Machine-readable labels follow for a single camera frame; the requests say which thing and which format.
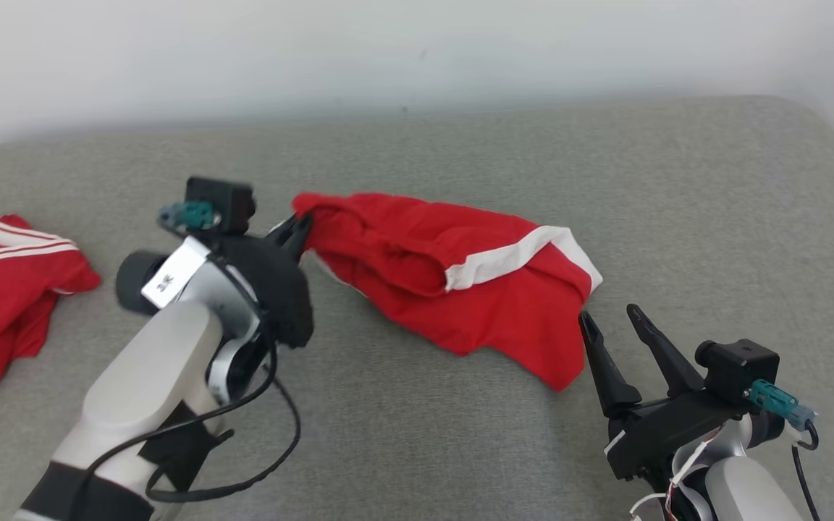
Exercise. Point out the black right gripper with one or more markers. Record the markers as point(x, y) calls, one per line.
point(663, 434)

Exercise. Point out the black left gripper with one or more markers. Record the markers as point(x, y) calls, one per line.
point(279, 289)

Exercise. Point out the red shorts with white stripe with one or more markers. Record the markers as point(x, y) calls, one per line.
point(475, 311)

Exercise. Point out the red Bulls basketball jersey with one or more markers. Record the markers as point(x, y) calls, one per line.
point(4, 304)

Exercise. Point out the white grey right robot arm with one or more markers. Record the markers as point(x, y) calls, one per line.
point(743, 492)

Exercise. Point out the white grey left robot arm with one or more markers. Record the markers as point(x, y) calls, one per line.
point(149, 383)

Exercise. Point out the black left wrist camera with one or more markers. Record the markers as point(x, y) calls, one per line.
point(221, 199)

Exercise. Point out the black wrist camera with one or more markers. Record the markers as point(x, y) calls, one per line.
point(735, 369)
point(221, 199)

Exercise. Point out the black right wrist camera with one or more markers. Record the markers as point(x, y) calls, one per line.
point(735, 369)

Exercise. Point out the teal left camera connector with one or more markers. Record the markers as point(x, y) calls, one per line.
point(189, 215)

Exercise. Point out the teal camera connector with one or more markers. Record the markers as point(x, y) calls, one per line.
point(779, 401)
point(189, 215)

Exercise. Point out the teal right camera connector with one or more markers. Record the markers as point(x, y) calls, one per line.
point(779, 401)

